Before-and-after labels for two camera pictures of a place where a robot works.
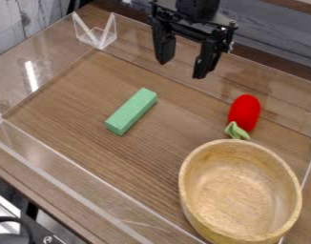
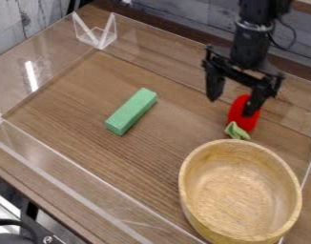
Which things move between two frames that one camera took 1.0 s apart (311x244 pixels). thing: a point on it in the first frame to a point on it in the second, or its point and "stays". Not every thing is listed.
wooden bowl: x=240 y=192 stays
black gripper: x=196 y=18 to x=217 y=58
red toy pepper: x=244 y=112 stays
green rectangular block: x=129 y=112 stays
